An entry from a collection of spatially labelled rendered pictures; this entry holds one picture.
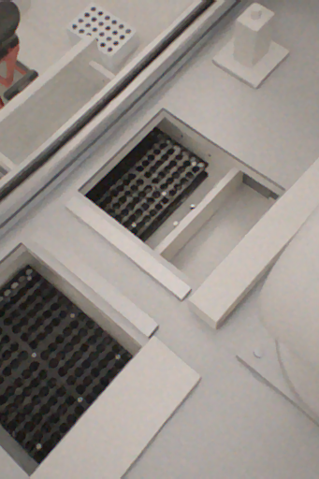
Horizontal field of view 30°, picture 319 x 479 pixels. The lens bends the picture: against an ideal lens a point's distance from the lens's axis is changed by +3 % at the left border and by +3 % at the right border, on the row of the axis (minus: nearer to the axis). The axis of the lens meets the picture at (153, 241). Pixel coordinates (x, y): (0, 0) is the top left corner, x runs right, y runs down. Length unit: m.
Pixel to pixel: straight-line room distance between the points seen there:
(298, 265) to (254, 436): 0.54
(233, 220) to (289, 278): 0.75
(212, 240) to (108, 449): 0.38
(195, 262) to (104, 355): 0.23
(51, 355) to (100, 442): 0.16
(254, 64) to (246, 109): 0.08
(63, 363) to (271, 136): 0.46
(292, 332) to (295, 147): 0.69
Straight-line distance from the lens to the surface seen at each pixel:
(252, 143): 0.94
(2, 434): 0.92
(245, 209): 1.01
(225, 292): 0.78
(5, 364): 0.88
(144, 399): 0.77
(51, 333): 0.87
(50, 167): 0.88
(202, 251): 0.97
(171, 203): 0.94
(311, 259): 0.24
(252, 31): 0.96
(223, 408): 0.78
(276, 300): 0.25
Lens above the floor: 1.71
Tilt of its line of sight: 64 degrees down
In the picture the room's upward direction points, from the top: 9 degrees counter-clockwise
